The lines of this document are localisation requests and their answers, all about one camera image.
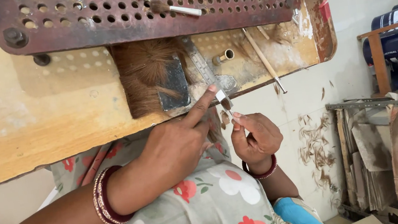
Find small dark bolt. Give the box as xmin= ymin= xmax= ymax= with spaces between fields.
xmin=32 ymin=53 xmax=52 ymax=68

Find person's right hand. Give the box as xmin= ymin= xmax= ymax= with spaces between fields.
xmin=228 ymin=107 xmax=287 ymax=170

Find wooden stick with metal ferrule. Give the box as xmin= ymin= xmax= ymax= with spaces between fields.
xmin=241 ymin=23 xmax=289 ymax=99

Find thin maroon bangle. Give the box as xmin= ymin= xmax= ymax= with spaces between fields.
xmin=241 ymin=153 xmax=280 ymax=182

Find floral print dress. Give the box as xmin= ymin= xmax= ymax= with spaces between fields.
xmin=45 ymin=100 xmax=287 ymax=224

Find metal rack with cardboard sheets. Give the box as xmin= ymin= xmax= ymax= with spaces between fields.
xmin=324 ymin=88 xmax=398 ymax=224

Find rusty perforated metal plate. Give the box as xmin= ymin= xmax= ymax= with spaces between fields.
xmin=0 ymin=0 xmax=305 ymax=59

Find dark metal weight block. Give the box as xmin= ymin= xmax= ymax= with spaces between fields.
xmin=153 ymin=54 xmax=193 ymax=113

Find person's left hand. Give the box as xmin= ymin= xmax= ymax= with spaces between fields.
xmin=101 ymin=84 xmax=231 ymax=215

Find bundle of brown hair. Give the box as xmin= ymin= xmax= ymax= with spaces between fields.
xmin=109 ymin=35 xmax=196 ymax=122

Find short brass tube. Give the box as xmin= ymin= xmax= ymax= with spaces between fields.
xmin=211 ymin=48 xmax=236 ymax=67

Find scattered brown hair scraps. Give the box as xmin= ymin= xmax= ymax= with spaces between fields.
xmin=294 ymin=110 xmax=343 ymax=195

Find white handled small brush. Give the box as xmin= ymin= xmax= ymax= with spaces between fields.
xmin=148 ymin=0 xmax=207 ymax=23

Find maroon and gold bangle stack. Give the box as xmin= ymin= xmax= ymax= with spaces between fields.
xmin=89 ymin=163 xmax=137 ymax=224

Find red tape piece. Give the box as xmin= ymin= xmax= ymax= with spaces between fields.
xmin=318 ymin=0 xmax=333 ymax=24

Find large rusty bolt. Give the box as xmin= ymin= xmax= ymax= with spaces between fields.
xmin=2 ymin=26 xmax=30 ymax=50

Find small metal ferrule with hair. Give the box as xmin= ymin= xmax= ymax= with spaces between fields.
xmin=215 ymin=88 xmax=236 ymax=117

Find blue cloth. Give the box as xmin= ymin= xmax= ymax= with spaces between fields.
xmin=272 ymin=192 xmax=330 ymax=224

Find steel ruler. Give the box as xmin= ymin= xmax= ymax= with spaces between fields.
xmin=181 ymin=33 xmax=224 ymax=99

